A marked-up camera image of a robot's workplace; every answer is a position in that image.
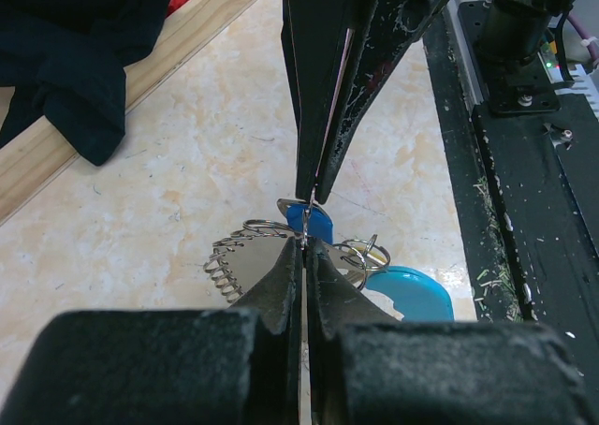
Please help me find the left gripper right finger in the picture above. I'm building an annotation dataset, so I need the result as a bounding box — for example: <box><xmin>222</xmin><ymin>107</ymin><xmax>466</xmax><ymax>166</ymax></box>
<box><xmin>303</xmin><ymin>237</ymin><xmax>599</xmax><ymax>425</ymax></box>

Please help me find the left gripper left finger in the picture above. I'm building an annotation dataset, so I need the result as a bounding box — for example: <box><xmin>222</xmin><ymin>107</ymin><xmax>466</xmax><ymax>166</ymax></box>
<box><xmin>1</xmin><ymin>239</ymin><xmax>302</xmax><ymax>424</ymax></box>

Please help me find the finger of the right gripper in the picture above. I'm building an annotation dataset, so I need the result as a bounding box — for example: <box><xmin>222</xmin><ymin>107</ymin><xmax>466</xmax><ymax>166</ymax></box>
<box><xmin>281</xmin><ymin>0</ymin><xmax>354</xmax><ymax>198</ymax></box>
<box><xmin>315</xmin><ymin>0</ymin><xmax>449</xmax><ymax>204</ymax></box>

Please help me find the blue key tag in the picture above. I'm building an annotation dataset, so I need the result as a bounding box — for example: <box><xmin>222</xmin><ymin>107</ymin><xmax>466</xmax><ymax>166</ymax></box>
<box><xmin>276</xmin><ymin>198</ymin><xmax>333</xmax><ymax>244</ymax></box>

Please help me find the yellow key tag with key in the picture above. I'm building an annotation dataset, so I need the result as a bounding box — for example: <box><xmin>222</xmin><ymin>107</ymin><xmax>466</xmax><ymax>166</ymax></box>
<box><xmin>359</xmin><ymin>246</ymin><xmax>390</xmax><ymax>266</ymax></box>

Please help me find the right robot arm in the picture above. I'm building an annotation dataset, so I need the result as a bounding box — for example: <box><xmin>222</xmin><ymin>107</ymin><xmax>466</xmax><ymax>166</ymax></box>
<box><xmin>281</xmin><ymin>0</ymin><xmax>575</xmax><ymax>203</ymax></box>

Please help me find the dark navy garment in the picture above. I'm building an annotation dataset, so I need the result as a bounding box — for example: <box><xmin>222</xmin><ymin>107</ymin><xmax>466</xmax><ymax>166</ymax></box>
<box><xmin>1</xmin><ymin>0</ymin><xmax>170</xmax><ymax>166</ymax></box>

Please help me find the wooden clothes rack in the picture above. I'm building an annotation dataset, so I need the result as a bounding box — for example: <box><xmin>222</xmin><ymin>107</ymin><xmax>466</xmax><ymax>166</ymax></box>
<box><xmin>1</xmin><ymin>0</ymin><xmax>255</xmax><ymax>219</ymax></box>

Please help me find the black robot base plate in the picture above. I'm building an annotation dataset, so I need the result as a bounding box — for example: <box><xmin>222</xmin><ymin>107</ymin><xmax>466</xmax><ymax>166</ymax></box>
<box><xmin>424</xmin><ymin>1</ymin><xmax>598</xmax><ymax>393</ymax></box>

